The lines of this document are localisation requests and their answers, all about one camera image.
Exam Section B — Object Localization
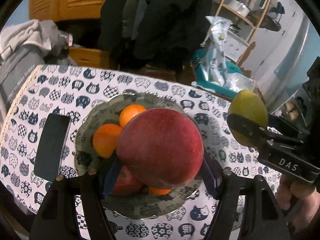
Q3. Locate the small red apple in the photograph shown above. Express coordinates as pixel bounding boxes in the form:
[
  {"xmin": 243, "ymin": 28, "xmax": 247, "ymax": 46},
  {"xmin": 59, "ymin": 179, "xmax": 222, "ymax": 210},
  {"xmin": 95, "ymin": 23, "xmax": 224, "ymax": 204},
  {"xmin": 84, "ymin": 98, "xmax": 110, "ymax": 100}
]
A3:
[{"xmin": 112, "ymin": 166, "xmax": 144, "ymax": 196}]

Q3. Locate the large red apple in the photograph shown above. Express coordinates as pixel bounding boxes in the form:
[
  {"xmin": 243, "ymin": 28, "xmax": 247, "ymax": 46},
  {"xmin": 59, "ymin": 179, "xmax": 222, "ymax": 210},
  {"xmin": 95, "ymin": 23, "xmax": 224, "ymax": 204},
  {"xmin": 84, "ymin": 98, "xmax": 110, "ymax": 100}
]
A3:
[{"xmin": 116, "ymin": 108, "xmax": 204, "ymax": 190}]

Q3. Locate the person's right hand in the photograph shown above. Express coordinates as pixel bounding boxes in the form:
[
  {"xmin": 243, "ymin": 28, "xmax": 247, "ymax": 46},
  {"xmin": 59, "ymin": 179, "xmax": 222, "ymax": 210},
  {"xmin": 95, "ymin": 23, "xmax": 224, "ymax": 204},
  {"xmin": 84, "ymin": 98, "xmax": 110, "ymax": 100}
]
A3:
[{"xmin": 276, "ymin": 174, "xmax": 319, "ymax": 235}]

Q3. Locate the grey shoe rack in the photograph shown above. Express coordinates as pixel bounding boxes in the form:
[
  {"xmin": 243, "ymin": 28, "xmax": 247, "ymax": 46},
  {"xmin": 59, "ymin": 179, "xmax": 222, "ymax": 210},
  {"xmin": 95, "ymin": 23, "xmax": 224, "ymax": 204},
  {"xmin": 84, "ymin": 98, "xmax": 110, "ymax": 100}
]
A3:
[{"xmin": 272, "ymin": 80, "xmax": 315, "ymax": 128}]

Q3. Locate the small mandarin orange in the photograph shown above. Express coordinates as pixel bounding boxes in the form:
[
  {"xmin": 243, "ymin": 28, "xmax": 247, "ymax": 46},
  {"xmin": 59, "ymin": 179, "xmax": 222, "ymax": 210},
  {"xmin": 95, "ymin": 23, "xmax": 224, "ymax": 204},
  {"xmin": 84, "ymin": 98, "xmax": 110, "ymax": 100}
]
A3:
[{"xmin": 92, "ymin": 124, "xmax": 122, "ymax": 159}]

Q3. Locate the green cat pattern plate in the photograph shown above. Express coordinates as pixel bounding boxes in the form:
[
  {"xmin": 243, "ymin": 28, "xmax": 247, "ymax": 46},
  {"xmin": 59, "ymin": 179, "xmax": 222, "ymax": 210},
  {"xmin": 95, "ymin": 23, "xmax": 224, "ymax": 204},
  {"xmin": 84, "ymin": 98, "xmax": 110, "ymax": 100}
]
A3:
[{"xmin": 74, "ymin": 92, "xmax": 202, "ymax": 219}]

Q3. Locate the clear plastic bag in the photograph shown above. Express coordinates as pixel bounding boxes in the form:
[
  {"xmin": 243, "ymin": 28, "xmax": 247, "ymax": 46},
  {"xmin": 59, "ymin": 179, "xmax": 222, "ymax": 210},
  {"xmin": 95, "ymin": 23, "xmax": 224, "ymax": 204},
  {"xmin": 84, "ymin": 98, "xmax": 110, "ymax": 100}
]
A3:
[{"xmin": 224, "ymin": 73, "xmax": 256, "ymax": 92}]

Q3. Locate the black smartphone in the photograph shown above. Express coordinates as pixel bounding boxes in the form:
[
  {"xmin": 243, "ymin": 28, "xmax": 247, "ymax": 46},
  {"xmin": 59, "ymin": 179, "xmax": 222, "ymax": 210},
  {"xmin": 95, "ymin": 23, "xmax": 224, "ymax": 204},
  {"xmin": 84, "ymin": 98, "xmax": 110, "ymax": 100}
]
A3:
[{"xmin": 34, "ymin": 113, "xmax": 71, "ymax": 182}]

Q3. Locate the teal cardboard box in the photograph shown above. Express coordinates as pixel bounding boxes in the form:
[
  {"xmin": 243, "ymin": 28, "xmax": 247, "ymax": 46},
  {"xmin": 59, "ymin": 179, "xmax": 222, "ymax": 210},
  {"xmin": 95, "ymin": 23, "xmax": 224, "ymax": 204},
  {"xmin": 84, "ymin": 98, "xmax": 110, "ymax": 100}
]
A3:
[{"xmin": 191, "ymin": 49, "xmax": 246, "ymax": 99}]

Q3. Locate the white printed rice bag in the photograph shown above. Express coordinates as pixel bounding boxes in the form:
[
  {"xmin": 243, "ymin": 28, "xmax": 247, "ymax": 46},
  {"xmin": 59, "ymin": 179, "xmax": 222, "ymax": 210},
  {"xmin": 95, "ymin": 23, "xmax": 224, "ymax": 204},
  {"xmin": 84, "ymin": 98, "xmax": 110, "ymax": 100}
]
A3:
[{"xmin": 200, "ymin": 16, "xmax": 232, "ymax": 86}]

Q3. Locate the cat pattern tablecloth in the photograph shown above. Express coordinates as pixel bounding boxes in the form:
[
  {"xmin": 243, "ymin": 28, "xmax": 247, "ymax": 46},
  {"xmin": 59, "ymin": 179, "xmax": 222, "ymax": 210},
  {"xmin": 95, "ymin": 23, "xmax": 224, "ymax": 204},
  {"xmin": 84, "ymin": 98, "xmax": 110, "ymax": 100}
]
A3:
[{"xmin": 1, "ymin": 65, "xmax": 280, "ymax": 239}]

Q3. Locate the white patterned storage box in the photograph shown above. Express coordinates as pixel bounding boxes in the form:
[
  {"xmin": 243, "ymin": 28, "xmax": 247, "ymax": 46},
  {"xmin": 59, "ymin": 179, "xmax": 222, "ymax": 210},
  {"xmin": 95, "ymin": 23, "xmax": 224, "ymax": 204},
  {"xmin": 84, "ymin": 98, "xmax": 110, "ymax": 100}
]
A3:
[{"xmin": 225, "ymin": 31, "xmax": 249, "ymax": 62}]

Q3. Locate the white cooking pot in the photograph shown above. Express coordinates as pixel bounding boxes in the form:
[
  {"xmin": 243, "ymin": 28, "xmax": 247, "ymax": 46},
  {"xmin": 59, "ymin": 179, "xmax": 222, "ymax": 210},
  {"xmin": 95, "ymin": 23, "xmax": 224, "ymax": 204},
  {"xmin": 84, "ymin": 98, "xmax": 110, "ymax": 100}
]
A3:
[{"xmin": 227, "ymin": 0, "xmax": 250, "ymax": 17}]

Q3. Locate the wooden shelf rack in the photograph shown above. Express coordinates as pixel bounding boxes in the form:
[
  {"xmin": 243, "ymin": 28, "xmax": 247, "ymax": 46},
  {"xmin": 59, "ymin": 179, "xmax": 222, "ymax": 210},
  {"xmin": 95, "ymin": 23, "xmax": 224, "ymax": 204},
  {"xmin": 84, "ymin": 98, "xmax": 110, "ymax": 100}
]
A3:
[{"xmin": 212, "ymin": 0, "xmax": 271, "ymax": 65}]

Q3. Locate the dark hanging jacket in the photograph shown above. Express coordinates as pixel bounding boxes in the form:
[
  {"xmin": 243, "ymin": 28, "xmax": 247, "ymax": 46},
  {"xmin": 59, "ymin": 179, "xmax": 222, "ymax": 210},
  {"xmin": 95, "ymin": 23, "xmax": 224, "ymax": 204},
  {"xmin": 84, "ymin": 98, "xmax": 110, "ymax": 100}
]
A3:
[{"xmin": 99, "ymin": 0, "xmax": 212, "ymax": 75}]

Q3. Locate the grey clothes pile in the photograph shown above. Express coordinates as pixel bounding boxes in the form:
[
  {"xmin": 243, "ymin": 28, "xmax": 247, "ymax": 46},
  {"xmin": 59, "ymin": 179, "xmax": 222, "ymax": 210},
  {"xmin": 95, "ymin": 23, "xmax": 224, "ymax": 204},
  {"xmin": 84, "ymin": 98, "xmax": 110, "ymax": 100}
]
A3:
[{"xmin": 1, "ymin": 20, "xmax": 76, "ymax": 110}]

